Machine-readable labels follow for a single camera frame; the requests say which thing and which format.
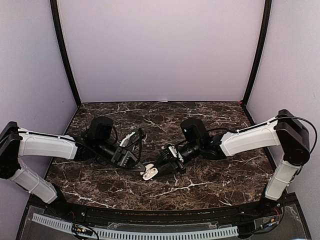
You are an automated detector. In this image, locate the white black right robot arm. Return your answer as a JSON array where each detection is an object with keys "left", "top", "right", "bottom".
[{"left": 143, "top": 109, "right": 316, "bottom": 217}]

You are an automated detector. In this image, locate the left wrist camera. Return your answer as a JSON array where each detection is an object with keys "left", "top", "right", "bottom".
[{"left": 119, "top": 128, "right": 146, "bottom": 148}]

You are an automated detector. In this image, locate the black frame post right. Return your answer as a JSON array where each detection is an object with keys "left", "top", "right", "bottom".
[{"left": 241, "top": 0, "right": 272, "bottom": 109}]

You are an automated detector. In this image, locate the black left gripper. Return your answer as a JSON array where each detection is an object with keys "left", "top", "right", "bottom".
[{"left": 96, "top": 139, "right": 147, "bottom": 173}]

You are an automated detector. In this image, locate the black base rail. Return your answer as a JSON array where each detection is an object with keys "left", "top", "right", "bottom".
[{"left": 65, "top": 199, "right": 284, "bottom": 225}]

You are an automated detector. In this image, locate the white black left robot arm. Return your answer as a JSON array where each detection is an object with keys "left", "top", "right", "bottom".
[{"left": 0, "top": 116, "right": 147, "bottom": 218}]

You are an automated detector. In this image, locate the black frame post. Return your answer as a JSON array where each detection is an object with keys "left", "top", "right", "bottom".
[
  {"left": 241, "top": 0, "right": 272, "bottom": 109},
  {"left": 49, "top": 0, "right": 82, "bottom": 108}
]

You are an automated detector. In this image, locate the grey slotted cable duct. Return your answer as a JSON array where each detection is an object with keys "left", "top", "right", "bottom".
[{"left": 31, "top": 213, "right": 239, "bottom": 240}]

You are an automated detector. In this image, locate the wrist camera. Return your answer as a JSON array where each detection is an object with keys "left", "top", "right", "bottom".
[
  {"left": 160, "top": 145, "right": 184, "bottom": 163},
  {"left": 119, "top": 128, "right": 146, "bottom": 148}
]

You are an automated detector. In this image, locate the white earbud charging case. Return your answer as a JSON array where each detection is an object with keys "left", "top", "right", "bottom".
[{"left": 140, "top": 163, "right": 159, "bottom": 181}]

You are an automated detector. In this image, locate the black frame post left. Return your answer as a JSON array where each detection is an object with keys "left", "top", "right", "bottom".
[{"left": 49, "top": 0, "right": 82, "bottom": 108}]

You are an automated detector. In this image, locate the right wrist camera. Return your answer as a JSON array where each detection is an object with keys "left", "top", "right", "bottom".
[{"left": 160, "top": 145, "right": 184, "bottom": 163}]

